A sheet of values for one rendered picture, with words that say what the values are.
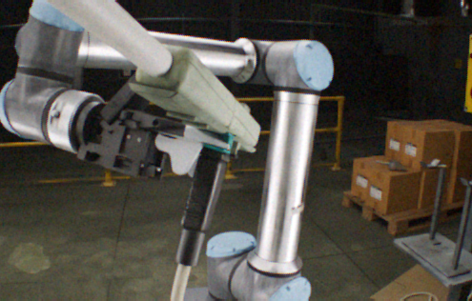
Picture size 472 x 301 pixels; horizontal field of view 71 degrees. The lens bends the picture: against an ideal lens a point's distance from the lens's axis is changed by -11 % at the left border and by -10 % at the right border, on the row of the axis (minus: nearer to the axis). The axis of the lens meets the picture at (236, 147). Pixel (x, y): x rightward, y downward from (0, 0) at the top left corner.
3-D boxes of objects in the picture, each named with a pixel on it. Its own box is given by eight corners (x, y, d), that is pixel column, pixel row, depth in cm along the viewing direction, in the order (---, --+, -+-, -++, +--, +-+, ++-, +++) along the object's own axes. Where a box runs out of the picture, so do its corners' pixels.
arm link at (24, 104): (-2, 69, 50) (-12, 131, 51) (53, 79, 47) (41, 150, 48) (41, 78, 59) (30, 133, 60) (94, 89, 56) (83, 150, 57)
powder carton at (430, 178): (422, 192, 356) (427, 159, 348) (444, 202, 330) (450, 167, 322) (398, 198, 343) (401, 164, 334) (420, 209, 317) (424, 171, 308)
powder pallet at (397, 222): (422, 189, 408) (424, 177, 405) (478, 212, 335) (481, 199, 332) (341, 204, 370) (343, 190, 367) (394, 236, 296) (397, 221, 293)
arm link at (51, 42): (28, 1, 55) (11, 72, 55) (38, -11, 46) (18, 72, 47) (78, 16, 61) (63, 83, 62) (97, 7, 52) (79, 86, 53)
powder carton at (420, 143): (429, 160, 346) (433, 125, 337) (449, 168, 319) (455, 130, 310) (400, 163, 337) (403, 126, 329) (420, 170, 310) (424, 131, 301)
